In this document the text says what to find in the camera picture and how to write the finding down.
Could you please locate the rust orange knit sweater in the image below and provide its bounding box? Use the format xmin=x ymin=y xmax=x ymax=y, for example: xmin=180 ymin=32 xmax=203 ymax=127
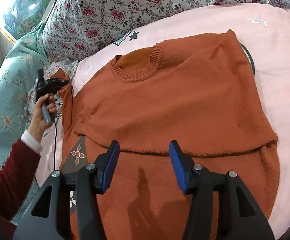
xmin=59 ymin=30 xmax=280 ymax=239

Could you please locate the red sleeved left forearm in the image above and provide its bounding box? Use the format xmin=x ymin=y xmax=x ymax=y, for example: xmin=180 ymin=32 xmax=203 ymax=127
xmin=0 ymin=130 xmax=41 ymax=239

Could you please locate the person's left hand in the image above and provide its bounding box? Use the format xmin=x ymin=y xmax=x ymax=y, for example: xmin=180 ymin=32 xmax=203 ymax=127
xmin=27 ymin=94 xmax=57 ymax=142

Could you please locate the pale rose print pillow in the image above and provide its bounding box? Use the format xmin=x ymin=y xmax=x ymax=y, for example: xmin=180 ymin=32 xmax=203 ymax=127
xmin=26 ymin=59 xmax=79 ymax=120

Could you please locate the teal floral blanket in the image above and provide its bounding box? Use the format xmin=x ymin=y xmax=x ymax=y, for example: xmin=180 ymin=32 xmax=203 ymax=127
xmin=0 ymin=21 xmax=51 ymax=178

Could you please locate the white red floral quilt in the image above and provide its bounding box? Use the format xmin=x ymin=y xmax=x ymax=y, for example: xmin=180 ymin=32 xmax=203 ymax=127
xmin=42 ymin=0 xmax=290 ymax=61

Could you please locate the gold framed landscape painting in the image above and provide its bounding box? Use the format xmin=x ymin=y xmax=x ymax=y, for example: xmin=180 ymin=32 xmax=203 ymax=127
xmin=0 ymin=0 xmax=55 ymax=44

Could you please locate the pink heart print bedsheet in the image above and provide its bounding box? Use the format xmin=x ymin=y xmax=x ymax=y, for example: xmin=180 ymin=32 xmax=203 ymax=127
xmin=34 ymin=3 xmax=290 ymax=240

